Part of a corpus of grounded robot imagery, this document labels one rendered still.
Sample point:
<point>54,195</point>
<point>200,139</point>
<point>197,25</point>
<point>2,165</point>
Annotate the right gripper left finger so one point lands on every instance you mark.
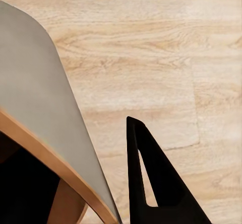
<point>27,189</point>

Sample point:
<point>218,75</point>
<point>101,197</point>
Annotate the trash can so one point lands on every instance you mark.
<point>39,112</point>

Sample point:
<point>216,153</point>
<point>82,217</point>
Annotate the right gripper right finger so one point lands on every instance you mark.
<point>176,204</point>

